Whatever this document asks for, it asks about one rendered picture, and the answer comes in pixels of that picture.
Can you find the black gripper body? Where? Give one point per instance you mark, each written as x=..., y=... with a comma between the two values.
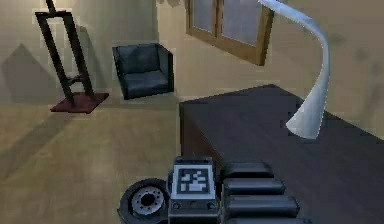
x=146, y=201

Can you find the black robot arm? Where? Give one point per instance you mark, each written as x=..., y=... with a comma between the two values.
x=233, y=193

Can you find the dark brown table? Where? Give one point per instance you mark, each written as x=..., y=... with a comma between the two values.
x=266, y=160

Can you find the black armchair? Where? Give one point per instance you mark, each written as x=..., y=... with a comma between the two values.
x=145, y=71

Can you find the dark floor lamp stand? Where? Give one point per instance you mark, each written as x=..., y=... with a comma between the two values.
x=71, y=66

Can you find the white curved desk lamp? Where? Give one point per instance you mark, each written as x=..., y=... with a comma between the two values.
x=315, y=100

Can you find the wooden framed window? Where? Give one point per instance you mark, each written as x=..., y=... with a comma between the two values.
x=230, y=23

